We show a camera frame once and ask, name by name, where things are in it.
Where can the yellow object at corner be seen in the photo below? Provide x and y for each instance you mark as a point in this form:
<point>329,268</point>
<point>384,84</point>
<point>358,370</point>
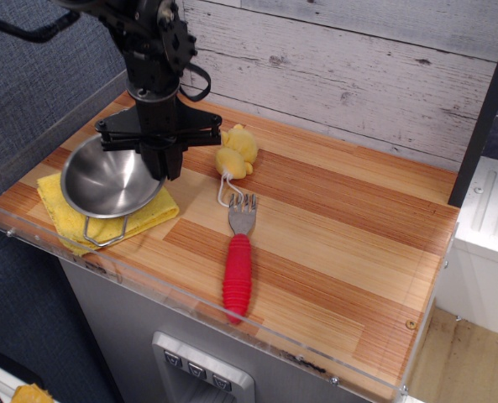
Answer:
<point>31,394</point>

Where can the clear acrylic table guard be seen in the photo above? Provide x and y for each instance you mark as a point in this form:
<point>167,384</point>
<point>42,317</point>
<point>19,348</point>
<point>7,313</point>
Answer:
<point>346,248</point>

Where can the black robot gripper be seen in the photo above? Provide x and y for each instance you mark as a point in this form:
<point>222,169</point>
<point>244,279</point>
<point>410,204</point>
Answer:
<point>160,123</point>

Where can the silver button control panel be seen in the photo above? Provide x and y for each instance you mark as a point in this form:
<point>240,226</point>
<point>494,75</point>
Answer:
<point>192,375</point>

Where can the black right vertical post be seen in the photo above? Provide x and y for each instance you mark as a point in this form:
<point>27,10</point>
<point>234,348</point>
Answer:
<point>476,143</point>

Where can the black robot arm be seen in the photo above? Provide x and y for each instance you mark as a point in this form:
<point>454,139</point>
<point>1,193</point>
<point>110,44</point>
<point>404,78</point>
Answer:
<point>157,48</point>

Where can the yellow folded cloth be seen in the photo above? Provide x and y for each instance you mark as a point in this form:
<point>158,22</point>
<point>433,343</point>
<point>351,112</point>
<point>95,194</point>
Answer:
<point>81,234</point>

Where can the grey toy cabinet front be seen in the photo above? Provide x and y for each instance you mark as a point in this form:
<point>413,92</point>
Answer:
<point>123,322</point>

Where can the yellow plush duck toy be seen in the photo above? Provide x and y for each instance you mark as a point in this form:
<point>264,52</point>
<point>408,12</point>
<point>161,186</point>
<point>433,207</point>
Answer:
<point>237,154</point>

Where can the small steel pot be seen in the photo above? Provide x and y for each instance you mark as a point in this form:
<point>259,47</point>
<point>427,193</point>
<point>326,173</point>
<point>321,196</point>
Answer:
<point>106,184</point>

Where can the red handled metal fork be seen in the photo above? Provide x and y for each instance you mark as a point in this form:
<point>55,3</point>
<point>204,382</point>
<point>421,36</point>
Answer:
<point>237,281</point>

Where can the white ridged appliance top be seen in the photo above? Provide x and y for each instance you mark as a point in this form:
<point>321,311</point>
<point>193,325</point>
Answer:
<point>478,218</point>

